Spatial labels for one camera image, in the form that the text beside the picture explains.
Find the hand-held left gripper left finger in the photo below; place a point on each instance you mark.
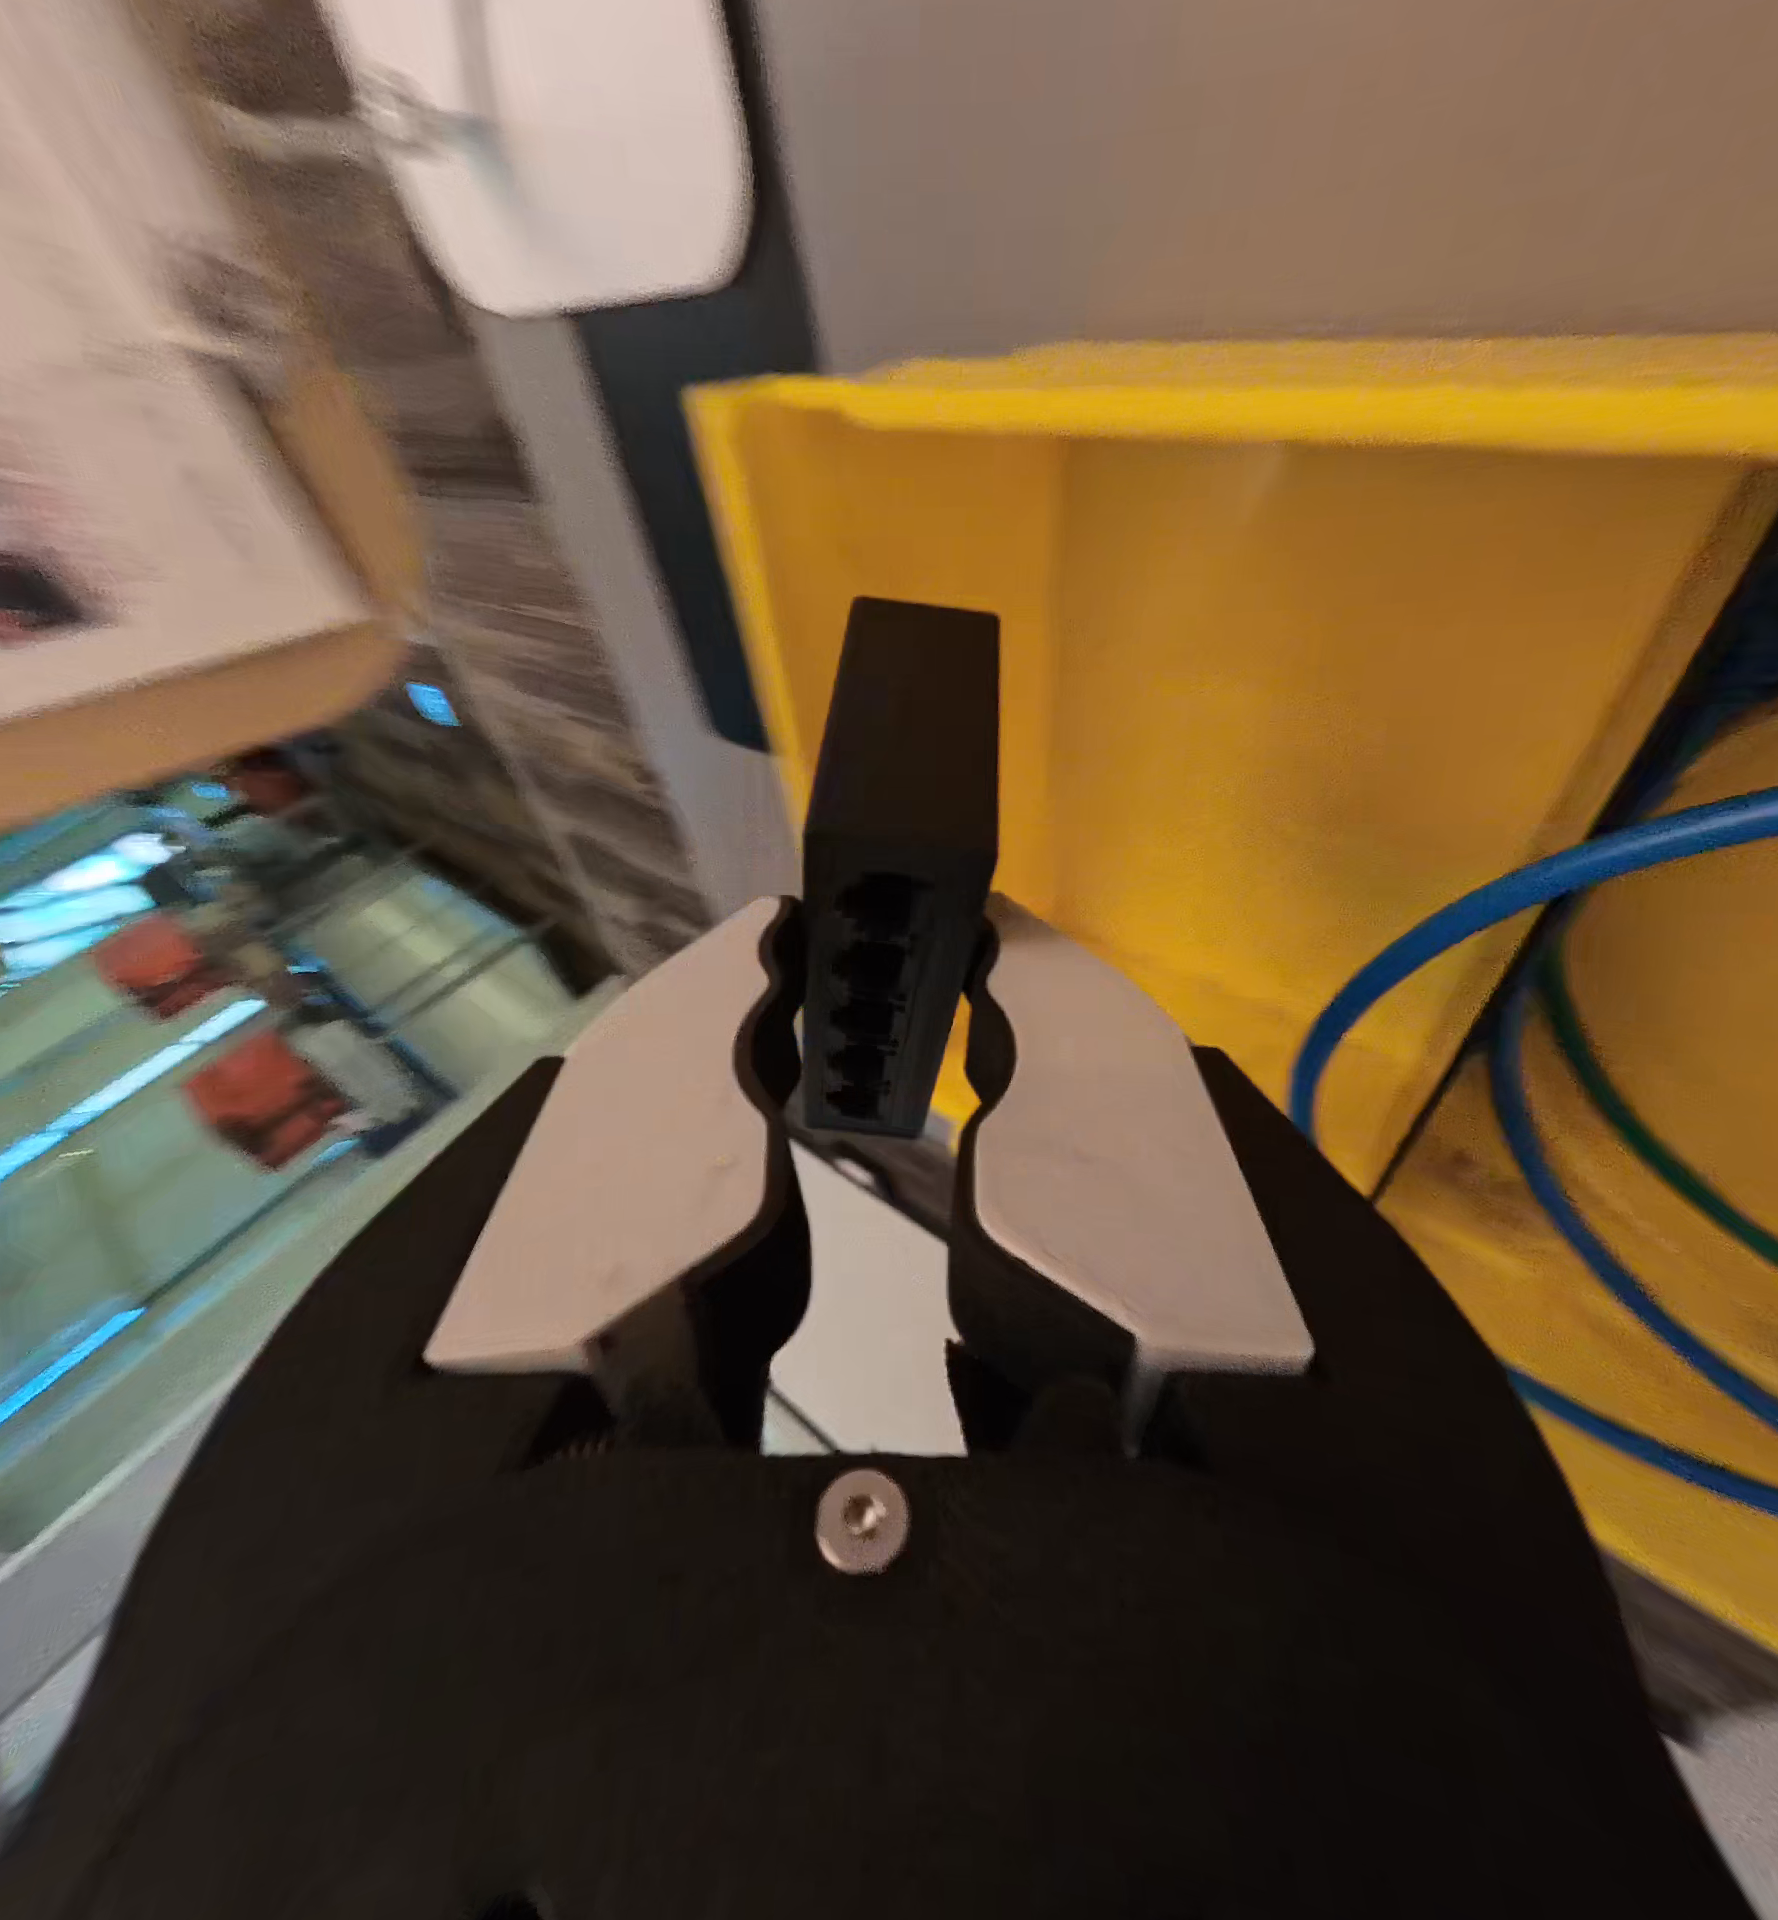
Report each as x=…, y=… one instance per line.
x=618, y=1186

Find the red case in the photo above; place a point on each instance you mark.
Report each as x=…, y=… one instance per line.
x=267, y=1104
x=154, y=969

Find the yellow plastic bin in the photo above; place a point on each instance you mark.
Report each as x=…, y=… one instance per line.
x=1279, y=675

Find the printed instruction sheet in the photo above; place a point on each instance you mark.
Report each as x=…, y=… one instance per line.
x=77, y=375

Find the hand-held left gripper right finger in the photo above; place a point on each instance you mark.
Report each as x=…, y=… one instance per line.
x=1115, y=1186

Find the black network switch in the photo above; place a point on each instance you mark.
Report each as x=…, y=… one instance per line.
x=904, y=750

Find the glass partition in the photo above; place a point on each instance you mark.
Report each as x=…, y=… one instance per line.
x=154, y=1276

